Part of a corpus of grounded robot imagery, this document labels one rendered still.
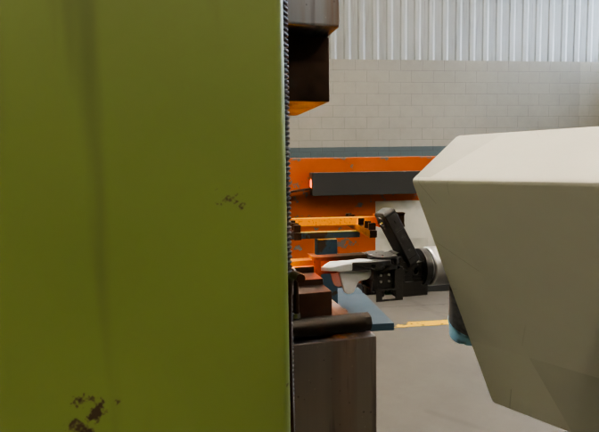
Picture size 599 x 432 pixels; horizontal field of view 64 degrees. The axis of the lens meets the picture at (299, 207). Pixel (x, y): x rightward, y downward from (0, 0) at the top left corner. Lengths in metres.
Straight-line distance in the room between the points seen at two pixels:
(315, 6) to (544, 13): 9.65
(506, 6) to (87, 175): 9.72
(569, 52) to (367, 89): 3.81
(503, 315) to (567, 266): 0.09
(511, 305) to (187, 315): 0.27
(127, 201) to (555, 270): 0.32
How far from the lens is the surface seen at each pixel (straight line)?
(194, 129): 0.38
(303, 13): 0.71
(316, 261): 0.85
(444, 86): 9.16
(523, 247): 0.40
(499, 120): 9.56
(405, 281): 0.93
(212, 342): 0.41
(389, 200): 4.48
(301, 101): 0.73
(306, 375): 0.75
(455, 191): 0.40
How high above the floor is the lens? 1.17
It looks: 5 degrees down
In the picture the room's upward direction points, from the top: 1 degrees counter-clockwise
